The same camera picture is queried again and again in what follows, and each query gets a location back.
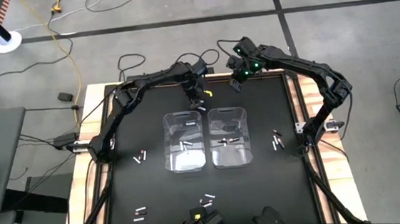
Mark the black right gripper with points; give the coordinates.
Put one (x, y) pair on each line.
(241, 73)

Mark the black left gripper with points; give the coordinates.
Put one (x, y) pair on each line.
(191, 87)

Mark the clear plastic bin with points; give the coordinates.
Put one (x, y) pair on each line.
(186, 163)
(230, 159)

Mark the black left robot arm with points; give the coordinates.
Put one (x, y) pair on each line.
(147, 81)

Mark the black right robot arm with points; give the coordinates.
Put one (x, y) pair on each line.
(296, 63)

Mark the small black power adapter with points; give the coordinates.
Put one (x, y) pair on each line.
(65, 97)

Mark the black power supply box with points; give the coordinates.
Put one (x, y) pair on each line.
(64, 140)

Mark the black desk leg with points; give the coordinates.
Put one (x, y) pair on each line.
(32, 202)

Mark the grey desk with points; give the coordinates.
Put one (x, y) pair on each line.
(0, 160)

